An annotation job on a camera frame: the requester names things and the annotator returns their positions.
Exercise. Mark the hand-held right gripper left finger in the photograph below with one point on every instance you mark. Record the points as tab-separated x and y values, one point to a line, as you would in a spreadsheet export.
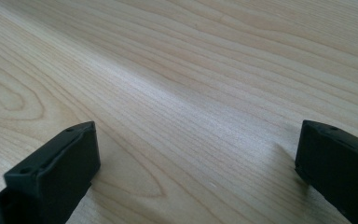
56	174

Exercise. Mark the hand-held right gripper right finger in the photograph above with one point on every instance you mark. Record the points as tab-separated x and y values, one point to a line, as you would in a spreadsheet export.
338	168

